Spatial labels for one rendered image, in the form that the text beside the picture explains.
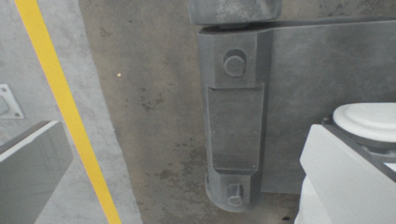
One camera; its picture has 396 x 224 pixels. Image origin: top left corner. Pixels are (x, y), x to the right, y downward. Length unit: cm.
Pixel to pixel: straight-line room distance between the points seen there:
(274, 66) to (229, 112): 14
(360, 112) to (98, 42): 69
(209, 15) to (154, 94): 38
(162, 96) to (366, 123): 55
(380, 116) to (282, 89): 18
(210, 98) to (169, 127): 33
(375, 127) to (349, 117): 4
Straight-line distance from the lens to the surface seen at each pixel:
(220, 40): 41
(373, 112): 45
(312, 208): 29
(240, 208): 69
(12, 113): 113
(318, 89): 52
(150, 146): 84
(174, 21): 64
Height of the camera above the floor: 63
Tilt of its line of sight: 61 degrees down
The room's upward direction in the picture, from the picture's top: 163 degrees counter-clockwise
